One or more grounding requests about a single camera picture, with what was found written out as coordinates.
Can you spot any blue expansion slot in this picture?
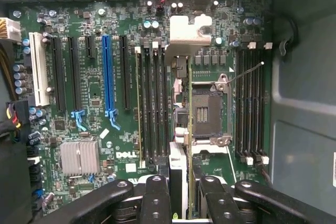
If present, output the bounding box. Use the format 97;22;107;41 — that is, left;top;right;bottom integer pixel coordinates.
101;34;122;131

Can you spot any yellow black wire bundle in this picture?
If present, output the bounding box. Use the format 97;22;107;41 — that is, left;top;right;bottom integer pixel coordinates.
0;41;29;141

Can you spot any black looped wire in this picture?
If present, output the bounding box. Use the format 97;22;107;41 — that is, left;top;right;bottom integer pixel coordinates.
271;11;299;57

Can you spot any white power connector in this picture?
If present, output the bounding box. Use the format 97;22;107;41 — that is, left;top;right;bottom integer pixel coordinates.
0;18;22;44

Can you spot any black RAM slot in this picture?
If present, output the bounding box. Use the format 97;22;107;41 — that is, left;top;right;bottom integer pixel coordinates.
152;40;161;166
243;42;253;165
160;44;171;166
235;49;244;158
143;37;153;166
250;49;260;158
135;46;147;169

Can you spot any thin socket locking lever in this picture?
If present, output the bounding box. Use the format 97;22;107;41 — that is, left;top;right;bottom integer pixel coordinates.
227;61;265;84

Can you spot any white expansion slot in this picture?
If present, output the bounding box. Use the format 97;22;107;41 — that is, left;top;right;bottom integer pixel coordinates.
28;32;50;106

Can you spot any short black expansion slot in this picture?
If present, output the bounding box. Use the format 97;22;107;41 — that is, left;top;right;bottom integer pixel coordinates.
85;35;96;59

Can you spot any silver chipset heat sink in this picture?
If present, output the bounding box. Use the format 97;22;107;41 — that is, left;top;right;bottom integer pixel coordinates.
59;140;101;177

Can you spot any metal socket cover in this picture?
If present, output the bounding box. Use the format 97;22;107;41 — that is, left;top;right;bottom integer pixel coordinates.
191;140;233;156

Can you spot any open black PC case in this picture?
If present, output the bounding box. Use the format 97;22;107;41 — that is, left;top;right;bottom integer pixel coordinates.
0;0;336;224

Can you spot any long black expansion slot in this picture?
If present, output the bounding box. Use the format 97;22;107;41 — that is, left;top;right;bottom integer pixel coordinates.
68;36;87;132
51;36;67;113
119;35;131;111

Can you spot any CPU socket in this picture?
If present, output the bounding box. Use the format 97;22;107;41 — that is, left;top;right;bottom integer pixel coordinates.
190;73;234;147

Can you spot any green motherboard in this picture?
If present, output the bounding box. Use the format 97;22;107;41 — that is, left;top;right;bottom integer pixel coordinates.
6;0;274;221

